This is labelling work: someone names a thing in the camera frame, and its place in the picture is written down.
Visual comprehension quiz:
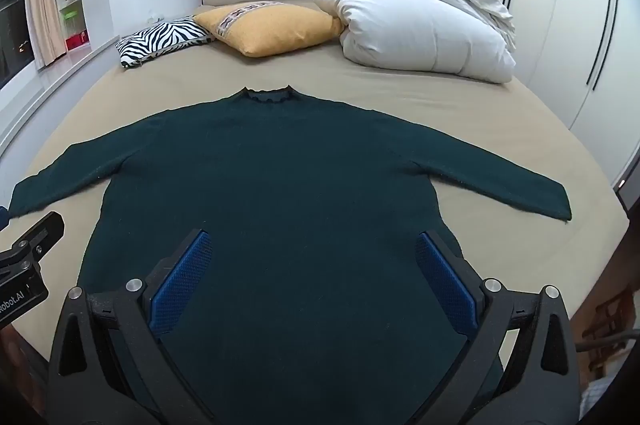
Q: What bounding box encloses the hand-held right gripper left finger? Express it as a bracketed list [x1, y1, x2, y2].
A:
[47, 229, 216, 425]

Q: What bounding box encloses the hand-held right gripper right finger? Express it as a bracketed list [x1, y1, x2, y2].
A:
[415, 230, 581, 425]

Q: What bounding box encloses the dark green sweater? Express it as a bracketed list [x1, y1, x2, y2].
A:
[8, 86, 572, 425]

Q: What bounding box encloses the white window ledge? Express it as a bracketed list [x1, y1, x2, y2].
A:
[0, 38, 121, 158]

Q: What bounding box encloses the wooden chair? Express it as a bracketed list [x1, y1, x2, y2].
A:
[574, 282, 632, 388]

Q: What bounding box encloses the bed with beige sheet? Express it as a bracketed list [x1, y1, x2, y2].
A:
[0, 0, 630, 425]

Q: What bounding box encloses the zebra striped pillow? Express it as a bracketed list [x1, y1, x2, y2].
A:
[116, 16, 217, 69]

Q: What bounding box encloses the white folded duvet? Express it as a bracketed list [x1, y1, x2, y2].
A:
[313, 0, 517, 84]

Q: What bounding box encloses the yellow pillow with patterned band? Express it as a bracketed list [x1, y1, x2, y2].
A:
[192, 0, 346, 58]

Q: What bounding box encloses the white wardrobe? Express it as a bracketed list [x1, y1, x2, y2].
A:
[475, 0, 640, 188]

